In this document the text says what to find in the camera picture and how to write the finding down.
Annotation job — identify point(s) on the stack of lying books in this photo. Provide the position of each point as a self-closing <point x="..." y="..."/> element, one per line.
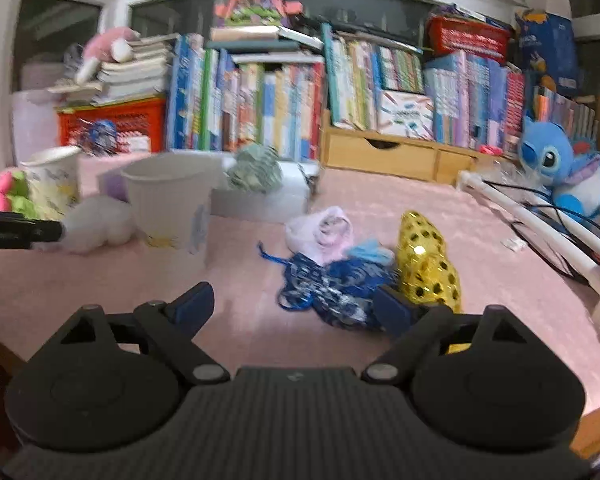
<point x="129" y="70"/>

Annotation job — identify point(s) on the row of small slim books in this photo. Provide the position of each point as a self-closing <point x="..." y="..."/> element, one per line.
<point x="560" y="110"/>

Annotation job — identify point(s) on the pink tablecloth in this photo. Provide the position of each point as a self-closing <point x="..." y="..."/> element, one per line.
<point x="129" y="280"/>

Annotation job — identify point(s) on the printed paper cup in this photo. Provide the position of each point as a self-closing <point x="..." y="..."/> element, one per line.
<point x="52" y="180"/>

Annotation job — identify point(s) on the small white object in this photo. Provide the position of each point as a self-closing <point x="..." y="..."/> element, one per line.
<point x="512" y="244"/>

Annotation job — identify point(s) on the white plastic cup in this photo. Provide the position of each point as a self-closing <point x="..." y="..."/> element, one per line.
<point x="169" y="205"/>

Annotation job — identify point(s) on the blue alien plush toy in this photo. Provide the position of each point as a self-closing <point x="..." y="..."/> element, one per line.
<point x="545" y="155"/>

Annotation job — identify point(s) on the pile of flat books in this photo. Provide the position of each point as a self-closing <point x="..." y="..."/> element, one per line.
<point x="260" y="45"/>

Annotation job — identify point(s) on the row of blue boxed books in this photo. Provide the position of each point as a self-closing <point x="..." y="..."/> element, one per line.
<point x="470" y="100"/>

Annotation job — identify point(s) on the red box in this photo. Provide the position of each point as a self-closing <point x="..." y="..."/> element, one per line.
<point x="467" y="37"/>

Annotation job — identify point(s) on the pink white cloth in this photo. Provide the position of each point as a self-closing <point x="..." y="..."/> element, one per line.
<point x="320" y="232"/>

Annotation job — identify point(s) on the grey shallow tray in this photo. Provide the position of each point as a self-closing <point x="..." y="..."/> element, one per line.
<point x="260" y="205"/>

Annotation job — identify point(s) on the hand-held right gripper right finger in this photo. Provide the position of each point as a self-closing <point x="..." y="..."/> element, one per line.
<point x="392" y="312"/>

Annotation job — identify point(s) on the blue cardboard box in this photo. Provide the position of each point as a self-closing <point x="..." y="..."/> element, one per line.
<point x="550" y="45"/>

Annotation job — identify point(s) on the white pencil print box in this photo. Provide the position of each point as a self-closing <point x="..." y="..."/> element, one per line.
<point x="405" y="112"/>

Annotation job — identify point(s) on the light blue cloth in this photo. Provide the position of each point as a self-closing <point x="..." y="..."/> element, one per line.
<point x="372" y="252"/>

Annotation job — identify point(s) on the green patterned cloth pouch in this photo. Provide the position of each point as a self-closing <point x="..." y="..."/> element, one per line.
<point x="255" y="167"/>

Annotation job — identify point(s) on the row of thin colourful books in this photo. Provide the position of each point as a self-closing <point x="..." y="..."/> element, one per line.
<point x="360" y="80"/>

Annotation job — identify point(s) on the red plastic crate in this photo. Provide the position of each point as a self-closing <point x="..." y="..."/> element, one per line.
<point x="129" y="115"/>

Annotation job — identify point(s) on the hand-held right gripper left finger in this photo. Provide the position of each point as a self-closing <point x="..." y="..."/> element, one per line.
<point x="194" y="306"/>

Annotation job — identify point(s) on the white fluffy plush toy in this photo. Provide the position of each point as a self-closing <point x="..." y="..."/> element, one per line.
<point x="99" y="225"/>

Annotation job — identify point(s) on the small pink object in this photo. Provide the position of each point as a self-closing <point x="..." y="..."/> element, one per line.
<point x="490" y="149"/>

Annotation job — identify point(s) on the row of tall upright books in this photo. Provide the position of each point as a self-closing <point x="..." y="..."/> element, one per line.
<point x="240" y="105"/>

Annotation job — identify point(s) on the wooden drawer organizer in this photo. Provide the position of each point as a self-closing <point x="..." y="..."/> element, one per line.
<point x="365" y="150"/>

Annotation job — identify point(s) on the white plastic pipe frame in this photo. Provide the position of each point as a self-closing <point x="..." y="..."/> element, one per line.
<point x="505" y="197"/>

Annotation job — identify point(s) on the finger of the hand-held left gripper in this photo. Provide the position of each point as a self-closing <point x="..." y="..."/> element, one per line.
<point x="19" y="232"/>

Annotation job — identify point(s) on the gold polka dot pouch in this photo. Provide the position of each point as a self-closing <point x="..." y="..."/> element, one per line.
<point x="427" y="265"/>

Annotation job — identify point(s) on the pink white plush toy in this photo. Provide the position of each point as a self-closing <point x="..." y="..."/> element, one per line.
<point x="107" y="42"/>

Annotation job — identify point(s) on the pink green plush toy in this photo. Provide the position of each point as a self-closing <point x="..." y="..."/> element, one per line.
<point x="12" y="195"/>

